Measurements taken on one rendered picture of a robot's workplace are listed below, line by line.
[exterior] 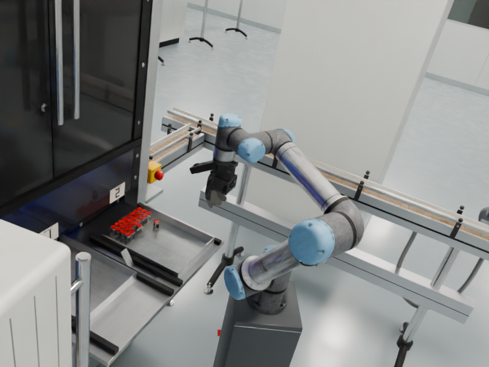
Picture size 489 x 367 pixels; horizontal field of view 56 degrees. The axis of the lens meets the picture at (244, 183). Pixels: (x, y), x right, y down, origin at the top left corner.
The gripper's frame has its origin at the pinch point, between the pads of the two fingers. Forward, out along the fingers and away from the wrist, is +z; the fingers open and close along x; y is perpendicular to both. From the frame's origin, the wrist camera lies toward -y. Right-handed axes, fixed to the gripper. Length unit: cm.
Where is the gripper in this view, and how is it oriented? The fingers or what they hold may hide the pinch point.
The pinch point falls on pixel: (209, 204)
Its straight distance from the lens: 167.8
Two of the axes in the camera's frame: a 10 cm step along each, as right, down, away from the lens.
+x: 4.3, -3.9, 8.1
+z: -1.8, 8.5, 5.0
